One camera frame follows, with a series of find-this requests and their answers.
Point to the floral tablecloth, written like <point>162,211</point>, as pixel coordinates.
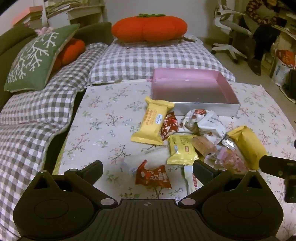
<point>104,129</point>

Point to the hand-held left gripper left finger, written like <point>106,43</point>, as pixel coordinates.
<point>92,169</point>

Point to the green branch pattern pillow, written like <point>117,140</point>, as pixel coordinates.
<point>37,60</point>

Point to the grey checkered cushion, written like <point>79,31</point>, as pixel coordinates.
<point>34,120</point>
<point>150,60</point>

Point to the white office chair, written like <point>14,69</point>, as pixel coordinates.
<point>229,27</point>

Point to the red and white snack packet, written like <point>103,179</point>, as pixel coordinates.
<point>152,176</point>

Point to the small orange pumpkin cushion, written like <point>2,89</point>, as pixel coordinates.
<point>71,52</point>

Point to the clear brown pastry packet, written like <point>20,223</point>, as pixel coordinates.
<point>203,146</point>

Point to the white red label packet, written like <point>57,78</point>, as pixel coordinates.
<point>190,180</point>

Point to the pink plush toy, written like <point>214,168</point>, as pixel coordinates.
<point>44,30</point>

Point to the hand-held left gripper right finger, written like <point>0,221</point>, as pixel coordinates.
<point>201,169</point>

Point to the small yellow snack packet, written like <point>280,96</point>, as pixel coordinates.
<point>181,148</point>

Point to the small clear ridged packet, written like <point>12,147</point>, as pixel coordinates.
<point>128,168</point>

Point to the small red snack packet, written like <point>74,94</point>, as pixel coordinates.
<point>168,126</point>

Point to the stack of books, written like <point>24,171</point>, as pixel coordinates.
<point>53,11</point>

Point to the pink cardboard box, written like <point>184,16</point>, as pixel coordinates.
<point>192,88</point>

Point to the white nut print packet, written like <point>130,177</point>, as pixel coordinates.
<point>214,129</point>
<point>193,120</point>

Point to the plain yellow snack packet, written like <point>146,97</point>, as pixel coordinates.
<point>245,143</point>

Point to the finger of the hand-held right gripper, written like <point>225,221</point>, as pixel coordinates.
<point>275,165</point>

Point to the white bag with orange print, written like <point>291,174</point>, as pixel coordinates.
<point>283,67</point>

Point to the large orange pumpkin cushion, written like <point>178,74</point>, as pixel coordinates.
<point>148,25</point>

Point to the translucent white snack packet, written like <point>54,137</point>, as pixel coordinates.
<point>155,155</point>

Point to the large yellow snack packet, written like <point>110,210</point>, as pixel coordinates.
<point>150,122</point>

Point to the clear pink snack packet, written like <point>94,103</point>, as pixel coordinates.
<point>231,160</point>

